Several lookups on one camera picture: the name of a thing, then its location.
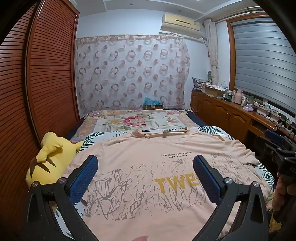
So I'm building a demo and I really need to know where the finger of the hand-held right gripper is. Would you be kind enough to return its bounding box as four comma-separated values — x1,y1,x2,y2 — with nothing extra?
264,129,296,151
266,145,286,163

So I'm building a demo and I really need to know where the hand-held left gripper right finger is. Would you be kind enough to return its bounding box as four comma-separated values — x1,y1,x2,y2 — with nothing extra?
193,155,271,241

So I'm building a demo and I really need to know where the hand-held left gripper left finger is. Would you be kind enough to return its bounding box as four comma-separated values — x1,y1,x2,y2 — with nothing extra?
22,155,100,241

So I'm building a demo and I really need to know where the pink printed t-shirt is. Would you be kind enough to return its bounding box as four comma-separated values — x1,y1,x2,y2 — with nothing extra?
61,128,272,241

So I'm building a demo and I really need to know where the person's right hand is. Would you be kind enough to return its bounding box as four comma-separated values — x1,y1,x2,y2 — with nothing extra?
272,175,296,211

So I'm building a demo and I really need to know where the yellow plush toy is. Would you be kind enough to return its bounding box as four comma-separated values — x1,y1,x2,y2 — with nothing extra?
25,132,85,193

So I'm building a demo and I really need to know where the leaf print blanket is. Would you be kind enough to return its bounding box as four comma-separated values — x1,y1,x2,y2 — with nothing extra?
50,125,275,241

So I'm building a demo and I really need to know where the wooden cabinet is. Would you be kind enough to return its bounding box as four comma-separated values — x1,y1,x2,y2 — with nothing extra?
191,89,296,149

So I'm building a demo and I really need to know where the grey window blind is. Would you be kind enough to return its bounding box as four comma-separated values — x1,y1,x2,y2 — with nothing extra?
231,17,296,114

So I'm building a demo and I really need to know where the open flat cardboard box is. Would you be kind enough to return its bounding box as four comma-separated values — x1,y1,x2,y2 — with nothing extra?
203,84,226,98

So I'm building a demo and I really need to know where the floral blanket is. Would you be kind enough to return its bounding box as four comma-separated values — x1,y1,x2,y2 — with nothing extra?
69,109,200,144

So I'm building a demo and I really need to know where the patterned fabric bag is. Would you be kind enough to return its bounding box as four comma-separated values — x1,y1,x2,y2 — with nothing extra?
192,77,212,90

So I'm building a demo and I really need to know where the blue plastic bag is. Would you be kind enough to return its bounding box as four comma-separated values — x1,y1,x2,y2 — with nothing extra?
144,97,162,106

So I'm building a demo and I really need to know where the lace window curtain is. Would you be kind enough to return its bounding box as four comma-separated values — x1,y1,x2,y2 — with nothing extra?
203,19,220,85

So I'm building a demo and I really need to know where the wooden louvred wardrobe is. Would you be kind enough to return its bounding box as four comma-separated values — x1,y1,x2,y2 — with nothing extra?
0,0,81,232

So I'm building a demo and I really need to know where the wooden window frame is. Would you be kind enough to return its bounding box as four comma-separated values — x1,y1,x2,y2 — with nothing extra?
226,17,296,123

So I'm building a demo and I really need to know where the circle patterned wall curtain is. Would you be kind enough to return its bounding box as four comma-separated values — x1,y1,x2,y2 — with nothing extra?
75,35,191,112

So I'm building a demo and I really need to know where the wall air conditioner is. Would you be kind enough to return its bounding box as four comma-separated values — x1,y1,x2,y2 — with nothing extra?
159,13,203,39

